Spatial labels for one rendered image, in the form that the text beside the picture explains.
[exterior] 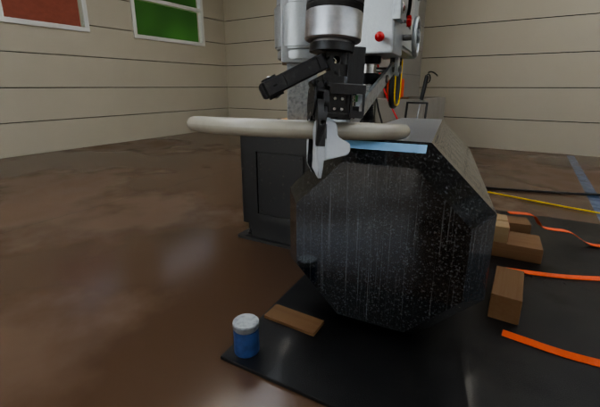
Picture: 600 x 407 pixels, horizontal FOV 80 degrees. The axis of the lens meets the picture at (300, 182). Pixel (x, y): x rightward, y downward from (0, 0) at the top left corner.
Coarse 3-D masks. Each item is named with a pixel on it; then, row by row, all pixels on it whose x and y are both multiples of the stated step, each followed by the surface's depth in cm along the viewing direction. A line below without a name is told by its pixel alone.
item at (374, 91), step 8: (392, 64) 149; (376, 72) 153; (384, 72) 137; (392, 72) 150; (400, 72) 149; (384, 80) 136; (376, 88) 125; (360, 96) 128; (368, 96) 115; (376, 96) 126; (360, 104) 107; (368, 104) 116; (336, 120) 109; (344, 120) 109; (352, 120) 100
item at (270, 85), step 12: (312, 60) 55; (324, 60) 55; (288, 72) 55; (300, 72) 55; (312, 72) 55; (264, 84) 55; (276, 84) 55; (288, 84) 55; (264, 96) 55; (276, 96) 56
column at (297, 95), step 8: (288, 64) 222; (296, 64) 222; (304, 80) 224; (288, 88) 225; (296, 88) 226; (304, 88) 226; (288, 96) 227; (296, 96) 227; (304, 96) 227; (288, 104) 228; (296, 104) 228; (304, 104) 228; (288, 112) 229; (296, 112) 229; (304, 112) 230
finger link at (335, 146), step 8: (328, 120) 56; (328, 128) 56; (336, 128) 57; (312, 136) 58; (328, 136) 56; (336, 136) 57; (328, 144) 56; (336, 144) 57; (344, 144) 57; (312, 152) 57; (320, 152) 56; (328, 152) 56; (336, 152) 57; (344, 152) 57; (312, 160) 57; (320, 160) 56; (312, 168) 57; (320, 168) 57; (320, 176) 57
